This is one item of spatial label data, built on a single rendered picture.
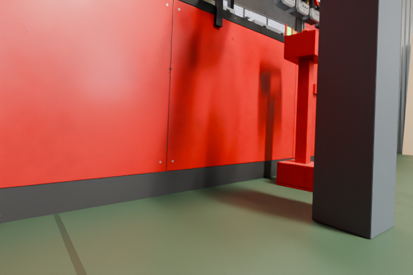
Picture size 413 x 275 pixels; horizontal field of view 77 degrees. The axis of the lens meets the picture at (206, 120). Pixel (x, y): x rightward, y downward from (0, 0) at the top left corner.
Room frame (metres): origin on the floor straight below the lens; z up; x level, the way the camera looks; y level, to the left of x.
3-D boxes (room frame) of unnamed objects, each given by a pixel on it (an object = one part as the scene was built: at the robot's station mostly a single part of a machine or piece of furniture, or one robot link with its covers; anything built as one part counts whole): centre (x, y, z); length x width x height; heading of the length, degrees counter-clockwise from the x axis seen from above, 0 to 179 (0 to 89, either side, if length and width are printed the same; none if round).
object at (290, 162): (1.35, -0.54, 0.06); 0.25 x 0.20 x 0.12; 47
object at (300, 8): (2.00, -0.68, 1.26); 0.15 x 0.09 x 0.17; 130
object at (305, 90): (1.37, -0.52, 0.39); 0.06 x 0.06 x 0.54; 47
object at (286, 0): (1.87, -0.52, 1.26); 0.15 x 0.09 x 0.17; 130
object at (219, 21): (1.22, -0.05, 0.88); 0.14 x 0.04 x 0.22; 40
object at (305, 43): (1.37, -0.52, 0.75); 0.20 x 0.16 x 0.18; 137
